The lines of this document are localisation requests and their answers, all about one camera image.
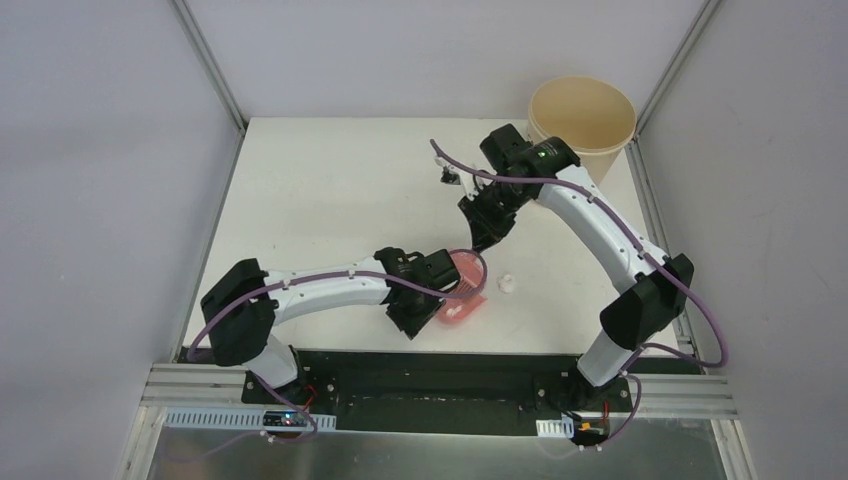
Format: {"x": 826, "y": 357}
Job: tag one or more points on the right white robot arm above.
{"x": 650, "y": 284}

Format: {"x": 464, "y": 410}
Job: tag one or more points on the left white cable duct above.
{"x": 236, "y": 419}

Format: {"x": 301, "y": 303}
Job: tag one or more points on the white paper scrap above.
{"x": 506, "y": 283}

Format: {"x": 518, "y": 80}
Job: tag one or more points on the pink plastic dustpan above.
{"x": 473, "y": 276}

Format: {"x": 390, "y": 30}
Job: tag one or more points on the beige cartoon paper bucket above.
{"x": 593, "y": 117}

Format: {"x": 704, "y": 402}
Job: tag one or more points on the right white cable duct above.
{"x": 555, "y": 428}

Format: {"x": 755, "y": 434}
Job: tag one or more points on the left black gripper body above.
{"x": 419, "y": 312}

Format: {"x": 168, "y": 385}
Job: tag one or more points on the white cable duct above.
{"x": 236, "y": 419}
{"x": 555, "y": 428}

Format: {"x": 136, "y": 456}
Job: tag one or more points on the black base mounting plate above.
{"x": 446, "y": 393}

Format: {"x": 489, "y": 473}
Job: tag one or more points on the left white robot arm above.
{"x": 247, "y": 302}

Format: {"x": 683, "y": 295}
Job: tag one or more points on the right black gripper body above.
{"x": 495, "y": 208}

